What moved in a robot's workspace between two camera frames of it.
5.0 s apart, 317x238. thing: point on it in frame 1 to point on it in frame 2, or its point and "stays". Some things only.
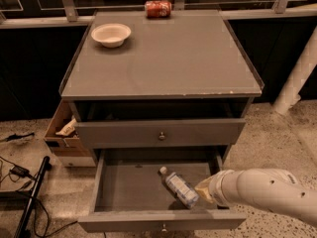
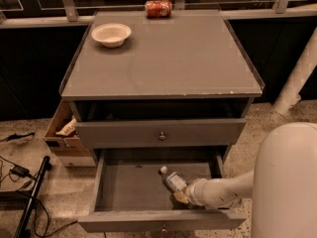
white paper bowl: (111, 35) stays
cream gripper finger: (203, 188) to (182, 196)
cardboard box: (62, 138) stays
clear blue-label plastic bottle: (180, 188) stays
